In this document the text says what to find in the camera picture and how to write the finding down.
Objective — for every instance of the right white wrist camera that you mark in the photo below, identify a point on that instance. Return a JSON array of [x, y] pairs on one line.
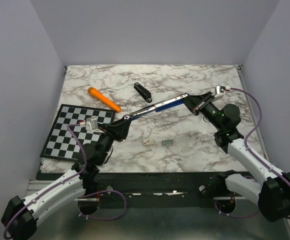
[[219, 92]]

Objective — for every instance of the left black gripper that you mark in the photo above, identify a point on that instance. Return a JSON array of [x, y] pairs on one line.
[[117, 131]]

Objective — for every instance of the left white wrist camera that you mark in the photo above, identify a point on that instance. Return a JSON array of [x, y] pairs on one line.
[[91, 124]]

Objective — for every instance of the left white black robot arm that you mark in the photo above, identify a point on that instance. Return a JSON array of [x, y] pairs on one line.
[[22, 216]]

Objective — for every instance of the orange plastic cylinder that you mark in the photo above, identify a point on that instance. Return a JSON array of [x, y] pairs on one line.
[[96, 94]]

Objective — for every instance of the blue stapler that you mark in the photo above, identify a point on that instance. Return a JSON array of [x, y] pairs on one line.
[[157, 107]]

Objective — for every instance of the black stapler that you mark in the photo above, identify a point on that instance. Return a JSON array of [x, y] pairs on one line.
[[143, 92]]

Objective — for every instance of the white staple box sleeve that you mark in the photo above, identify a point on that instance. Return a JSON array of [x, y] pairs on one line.
[[148, 142]]

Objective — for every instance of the staple tray with staples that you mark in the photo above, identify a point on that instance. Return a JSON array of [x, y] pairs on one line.
[[167, 142]]

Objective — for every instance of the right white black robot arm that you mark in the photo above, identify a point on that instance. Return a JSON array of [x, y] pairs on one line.
[[270, 187]]

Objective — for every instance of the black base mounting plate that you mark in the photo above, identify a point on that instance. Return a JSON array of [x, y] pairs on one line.
[[159, 190]]

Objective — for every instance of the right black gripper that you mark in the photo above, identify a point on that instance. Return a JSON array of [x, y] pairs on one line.
[[196, 103]]

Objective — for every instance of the aluminium frame rail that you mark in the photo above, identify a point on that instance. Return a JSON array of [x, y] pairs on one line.
[[37, 185]]

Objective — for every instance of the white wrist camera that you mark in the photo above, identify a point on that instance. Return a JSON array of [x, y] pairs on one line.
[[91, 124], [219, 92]]

